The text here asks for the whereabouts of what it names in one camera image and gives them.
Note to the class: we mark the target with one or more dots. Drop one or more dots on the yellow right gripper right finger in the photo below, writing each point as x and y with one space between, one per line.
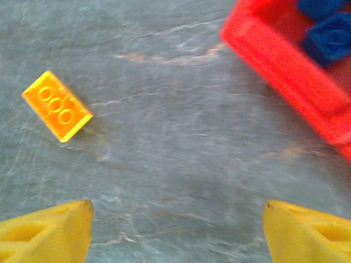
307 235

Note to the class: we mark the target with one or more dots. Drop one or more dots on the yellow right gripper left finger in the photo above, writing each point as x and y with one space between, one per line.
49 235

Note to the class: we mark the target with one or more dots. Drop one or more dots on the blue lego brick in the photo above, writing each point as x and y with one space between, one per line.
321 6
330 39

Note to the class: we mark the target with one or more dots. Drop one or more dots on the long yellow lego brick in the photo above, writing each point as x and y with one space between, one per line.
57 105

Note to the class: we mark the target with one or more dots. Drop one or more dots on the red plastic bin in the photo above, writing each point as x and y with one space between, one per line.
285 68

